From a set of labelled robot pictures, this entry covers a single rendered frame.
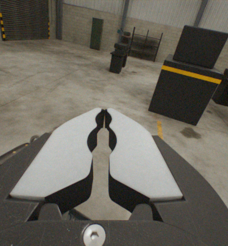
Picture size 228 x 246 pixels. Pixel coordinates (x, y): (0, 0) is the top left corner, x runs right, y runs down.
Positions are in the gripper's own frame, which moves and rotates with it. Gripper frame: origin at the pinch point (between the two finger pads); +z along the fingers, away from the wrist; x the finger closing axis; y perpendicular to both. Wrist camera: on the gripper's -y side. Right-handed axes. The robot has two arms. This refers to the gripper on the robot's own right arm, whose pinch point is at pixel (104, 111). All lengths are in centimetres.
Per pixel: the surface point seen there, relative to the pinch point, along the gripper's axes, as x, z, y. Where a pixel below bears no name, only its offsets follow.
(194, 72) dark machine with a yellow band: 178, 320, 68
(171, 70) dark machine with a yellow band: 136, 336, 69
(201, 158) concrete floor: 166, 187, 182
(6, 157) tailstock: -38, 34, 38
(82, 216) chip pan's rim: -14, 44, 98
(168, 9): 385, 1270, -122
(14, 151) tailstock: -36, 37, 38
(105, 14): -33, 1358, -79
